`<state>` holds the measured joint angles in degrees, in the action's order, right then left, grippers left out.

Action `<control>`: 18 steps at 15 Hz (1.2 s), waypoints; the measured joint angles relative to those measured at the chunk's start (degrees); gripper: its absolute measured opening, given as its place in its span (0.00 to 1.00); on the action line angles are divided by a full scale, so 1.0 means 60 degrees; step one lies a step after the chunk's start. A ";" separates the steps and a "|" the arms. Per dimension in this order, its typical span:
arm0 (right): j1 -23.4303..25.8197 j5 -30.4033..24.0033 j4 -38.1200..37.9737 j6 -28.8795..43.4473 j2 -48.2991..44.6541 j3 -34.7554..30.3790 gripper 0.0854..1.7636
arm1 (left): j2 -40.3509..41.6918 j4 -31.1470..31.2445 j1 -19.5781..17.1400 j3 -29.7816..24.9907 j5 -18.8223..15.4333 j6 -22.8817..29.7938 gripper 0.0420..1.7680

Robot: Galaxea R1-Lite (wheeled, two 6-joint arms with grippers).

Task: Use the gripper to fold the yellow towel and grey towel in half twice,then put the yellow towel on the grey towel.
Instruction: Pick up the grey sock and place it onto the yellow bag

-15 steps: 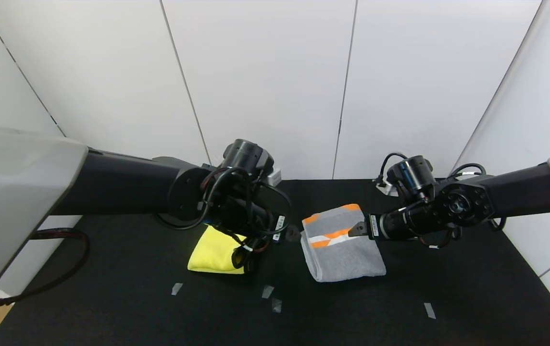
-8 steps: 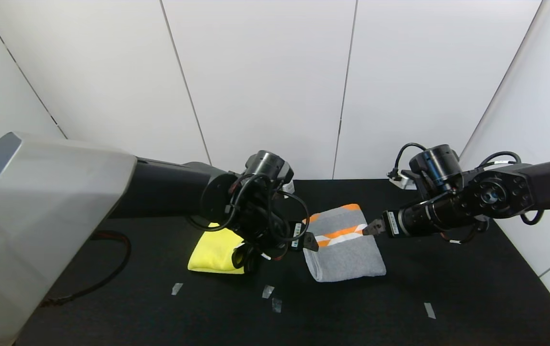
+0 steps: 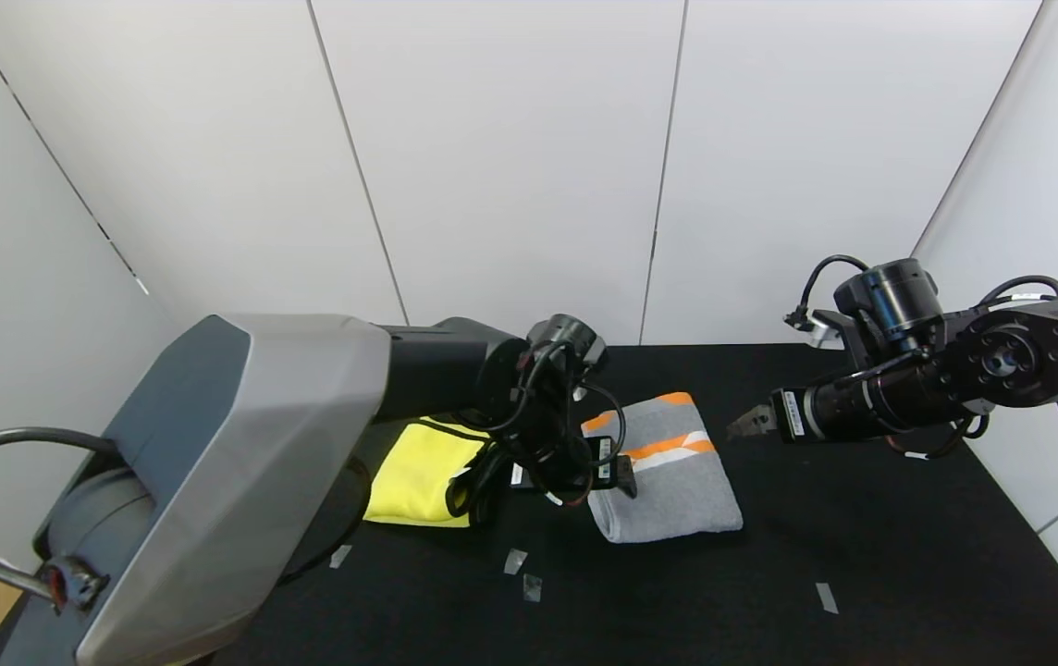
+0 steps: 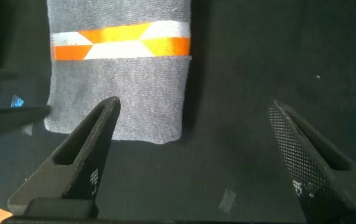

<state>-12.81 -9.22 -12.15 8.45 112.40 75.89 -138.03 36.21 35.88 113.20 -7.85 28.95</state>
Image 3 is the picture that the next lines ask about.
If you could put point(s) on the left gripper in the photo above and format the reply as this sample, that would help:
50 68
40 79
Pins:
605 460

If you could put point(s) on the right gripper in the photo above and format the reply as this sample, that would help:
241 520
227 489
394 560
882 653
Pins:
790 413

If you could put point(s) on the grey towel with orange marks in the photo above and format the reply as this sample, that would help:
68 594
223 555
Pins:
668 490

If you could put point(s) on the yellow towel with black trim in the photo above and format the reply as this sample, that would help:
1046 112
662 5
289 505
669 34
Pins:
418 476

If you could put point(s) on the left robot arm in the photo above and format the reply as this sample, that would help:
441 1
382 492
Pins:
242 481

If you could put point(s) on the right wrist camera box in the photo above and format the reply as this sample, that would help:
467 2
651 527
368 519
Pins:
827 328

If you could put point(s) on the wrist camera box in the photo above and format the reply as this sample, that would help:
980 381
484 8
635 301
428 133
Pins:
592 353
827 328

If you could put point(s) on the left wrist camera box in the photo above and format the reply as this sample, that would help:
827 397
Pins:
592 353

